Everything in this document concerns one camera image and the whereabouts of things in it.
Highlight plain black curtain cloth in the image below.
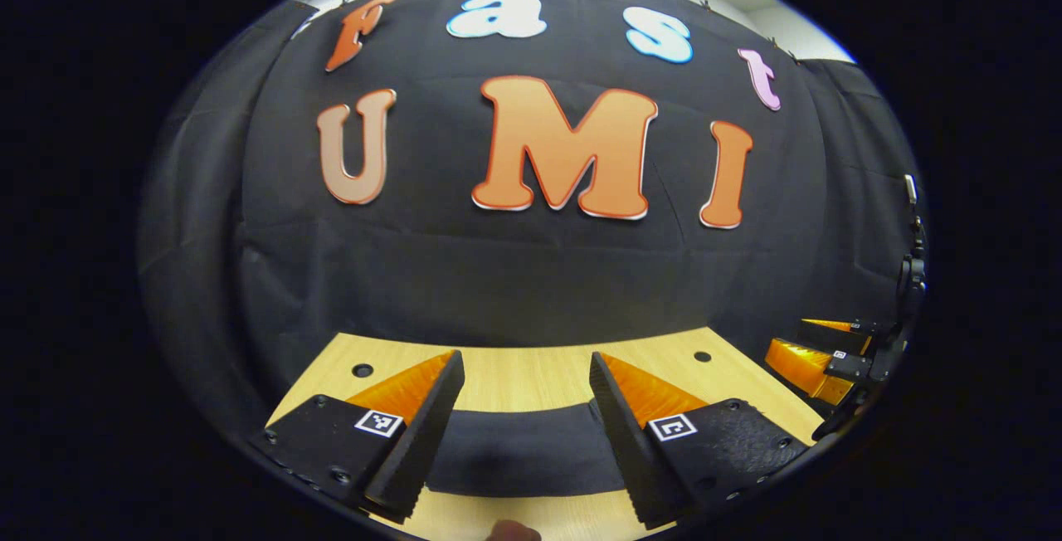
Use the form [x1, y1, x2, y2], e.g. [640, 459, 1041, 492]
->
[137, 0, 333, 451]
[796, 58, 928, 334]

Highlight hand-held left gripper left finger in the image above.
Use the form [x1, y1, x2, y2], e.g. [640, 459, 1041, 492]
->
[249, 350, 465, 524]

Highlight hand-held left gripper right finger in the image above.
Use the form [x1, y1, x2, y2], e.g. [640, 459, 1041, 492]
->
[589, 352, 810, 529]

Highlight black and silver stand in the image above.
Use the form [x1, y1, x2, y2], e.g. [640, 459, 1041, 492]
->
[899, 174, 928, 326]

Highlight dark grey jeans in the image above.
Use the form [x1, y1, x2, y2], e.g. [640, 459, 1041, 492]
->
[423, 398, 636, 499]

